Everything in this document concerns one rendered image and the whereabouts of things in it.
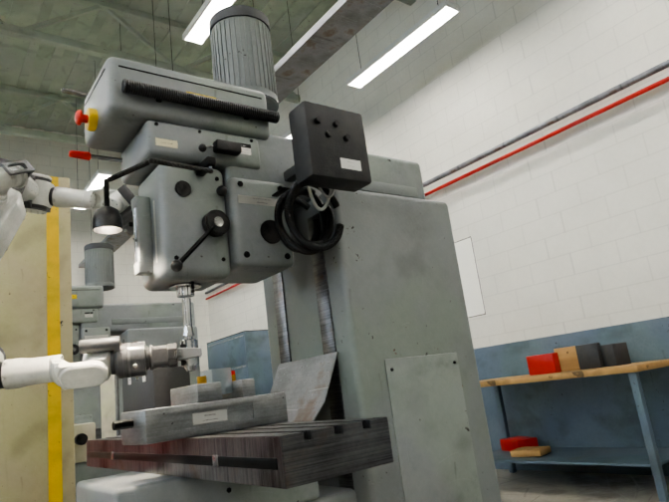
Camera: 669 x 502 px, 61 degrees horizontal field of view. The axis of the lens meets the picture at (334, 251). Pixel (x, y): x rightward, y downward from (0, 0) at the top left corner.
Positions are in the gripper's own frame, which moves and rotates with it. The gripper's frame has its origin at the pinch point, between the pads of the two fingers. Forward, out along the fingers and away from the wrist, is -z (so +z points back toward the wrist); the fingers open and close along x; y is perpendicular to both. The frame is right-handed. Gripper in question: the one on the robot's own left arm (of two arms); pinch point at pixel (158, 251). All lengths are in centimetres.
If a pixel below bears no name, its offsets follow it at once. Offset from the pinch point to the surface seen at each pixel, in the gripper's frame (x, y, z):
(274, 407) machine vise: 76, -48, -35
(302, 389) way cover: 59, -29, -49
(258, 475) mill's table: 104, -74, -24
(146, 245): 52, -32, 11
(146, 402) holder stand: 23, -50, -27
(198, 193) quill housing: 62, -15, 13
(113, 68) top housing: 62, -10, 50
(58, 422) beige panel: -118, -37, -44
